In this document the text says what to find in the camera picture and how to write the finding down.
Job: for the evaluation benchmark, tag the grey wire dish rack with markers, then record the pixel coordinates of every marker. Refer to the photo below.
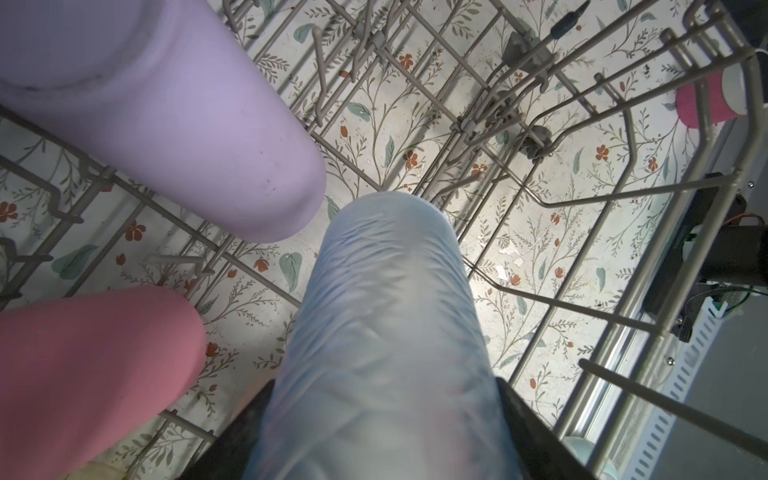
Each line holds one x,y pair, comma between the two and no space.
553,160

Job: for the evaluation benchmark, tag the clear blue cup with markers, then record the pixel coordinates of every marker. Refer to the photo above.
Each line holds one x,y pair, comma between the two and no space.
386,374

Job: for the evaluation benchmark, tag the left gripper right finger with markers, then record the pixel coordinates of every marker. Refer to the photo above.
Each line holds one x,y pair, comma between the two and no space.
541,455

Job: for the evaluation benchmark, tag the white mint clock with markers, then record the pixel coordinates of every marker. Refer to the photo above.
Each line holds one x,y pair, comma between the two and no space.
582,449

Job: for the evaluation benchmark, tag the lilac cup front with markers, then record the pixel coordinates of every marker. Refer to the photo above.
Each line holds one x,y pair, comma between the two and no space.
163,92

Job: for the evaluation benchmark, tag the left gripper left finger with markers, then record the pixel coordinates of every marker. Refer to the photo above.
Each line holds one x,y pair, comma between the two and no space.
228,456

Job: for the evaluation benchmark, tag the pink cup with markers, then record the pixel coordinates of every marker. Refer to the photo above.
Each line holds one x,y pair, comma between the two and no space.
79,374

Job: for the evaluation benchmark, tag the pink tape roll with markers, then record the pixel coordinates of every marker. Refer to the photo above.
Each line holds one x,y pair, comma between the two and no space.
726,98

